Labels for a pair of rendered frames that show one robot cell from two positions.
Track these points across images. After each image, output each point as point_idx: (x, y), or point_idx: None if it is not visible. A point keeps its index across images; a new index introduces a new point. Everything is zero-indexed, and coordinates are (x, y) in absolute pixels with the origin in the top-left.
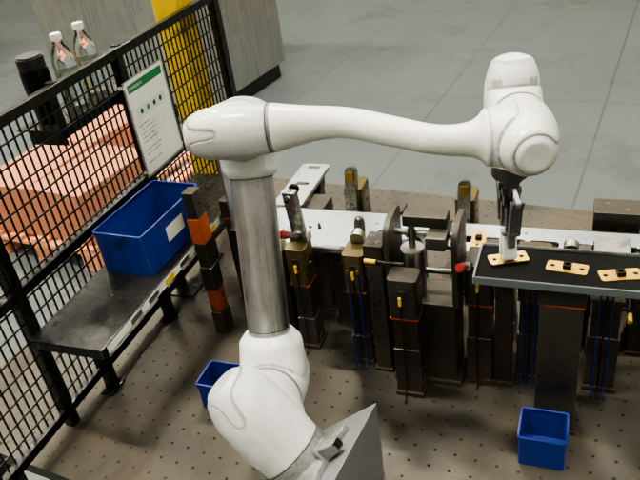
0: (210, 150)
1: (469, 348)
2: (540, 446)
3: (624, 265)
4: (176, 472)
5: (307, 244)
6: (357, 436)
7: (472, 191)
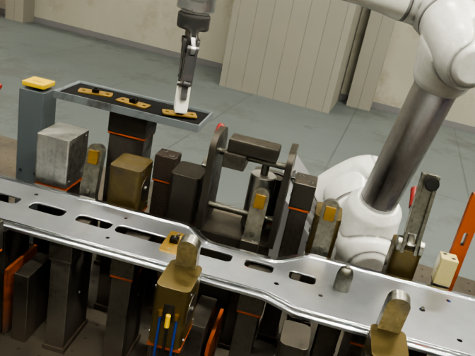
0: None
1: None
2: None
3: (85, 95)
4: (416, 277)
5: (394, 240)
6: (282, 171)
7: (169, 275)
